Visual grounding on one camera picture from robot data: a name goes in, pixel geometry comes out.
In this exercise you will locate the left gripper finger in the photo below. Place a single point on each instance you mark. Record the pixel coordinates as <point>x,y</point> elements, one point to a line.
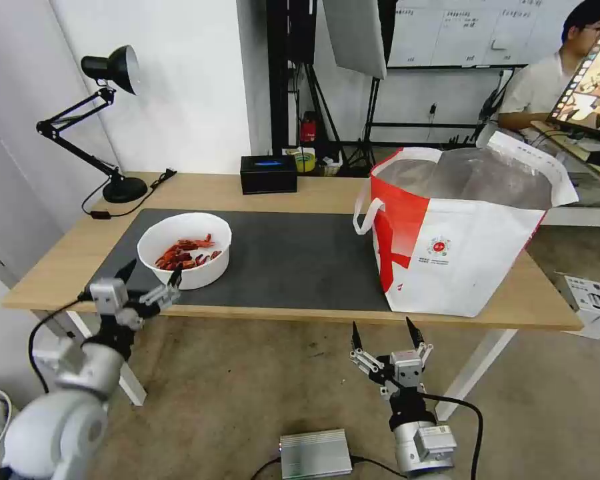
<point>126,274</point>
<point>166,296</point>

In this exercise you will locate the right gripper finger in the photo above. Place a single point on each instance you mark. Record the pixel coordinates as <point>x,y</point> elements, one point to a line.
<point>421,345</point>
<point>364,356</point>

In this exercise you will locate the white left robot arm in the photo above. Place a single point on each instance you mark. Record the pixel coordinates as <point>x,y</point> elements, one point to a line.
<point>55,430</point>

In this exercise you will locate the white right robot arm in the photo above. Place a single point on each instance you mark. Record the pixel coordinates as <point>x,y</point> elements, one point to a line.
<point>422,450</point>

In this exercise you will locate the white red takeout bag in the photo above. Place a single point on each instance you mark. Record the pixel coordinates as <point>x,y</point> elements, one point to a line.
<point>455,280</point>

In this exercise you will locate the white round bowl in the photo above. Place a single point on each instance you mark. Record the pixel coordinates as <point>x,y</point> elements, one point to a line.
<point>205,274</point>

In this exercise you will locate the wooden table with white legs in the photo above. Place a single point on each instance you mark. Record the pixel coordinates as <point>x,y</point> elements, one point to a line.
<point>70,265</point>

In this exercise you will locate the black desk lamp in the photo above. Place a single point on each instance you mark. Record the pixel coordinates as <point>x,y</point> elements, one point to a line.
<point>125,190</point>

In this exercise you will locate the silver metal power box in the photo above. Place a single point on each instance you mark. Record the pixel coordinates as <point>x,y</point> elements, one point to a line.
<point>315,452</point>

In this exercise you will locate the black desk mat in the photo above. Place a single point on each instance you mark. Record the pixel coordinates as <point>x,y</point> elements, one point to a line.
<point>290,260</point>

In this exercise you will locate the black tissue box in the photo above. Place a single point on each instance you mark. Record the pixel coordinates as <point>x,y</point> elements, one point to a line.
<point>269,176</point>

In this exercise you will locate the white cardboard box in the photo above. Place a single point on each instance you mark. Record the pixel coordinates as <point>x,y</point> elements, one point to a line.
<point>592,307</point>

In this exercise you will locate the yellow tape roll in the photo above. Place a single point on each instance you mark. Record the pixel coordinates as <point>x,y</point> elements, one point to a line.
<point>302,160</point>

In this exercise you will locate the red fire extinguisher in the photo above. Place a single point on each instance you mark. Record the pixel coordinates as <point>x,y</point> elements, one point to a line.
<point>308,130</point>

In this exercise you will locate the wooden office desk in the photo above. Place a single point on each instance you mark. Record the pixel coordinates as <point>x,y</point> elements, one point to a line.
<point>590,200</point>

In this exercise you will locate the black light stand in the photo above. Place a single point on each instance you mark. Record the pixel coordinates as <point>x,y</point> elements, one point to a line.
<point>372,125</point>

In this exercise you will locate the person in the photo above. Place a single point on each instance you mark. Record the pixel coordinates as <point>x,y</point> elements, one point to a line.
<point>532,87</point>

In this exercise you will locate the black upright panel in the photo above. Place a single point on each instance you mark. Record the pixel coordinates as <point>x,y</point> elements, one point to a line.
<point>300,30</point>

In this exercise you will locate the white softbox light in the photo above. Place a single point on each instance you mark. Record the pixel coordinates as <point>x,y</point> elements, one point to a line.
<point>355,40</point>

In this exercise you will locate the whiteboard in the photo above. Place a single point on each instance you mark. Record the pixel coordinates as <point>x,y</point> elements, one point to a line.
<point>460,35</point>

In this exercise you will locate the computer monitor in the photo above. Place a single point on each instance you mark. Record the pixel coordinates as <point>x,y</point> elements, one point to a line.
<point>596,85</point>

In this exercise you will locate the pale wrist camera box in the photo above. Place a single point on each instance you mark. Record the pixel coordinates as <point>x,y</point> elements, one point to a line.
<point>407,369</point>
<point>108,297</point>

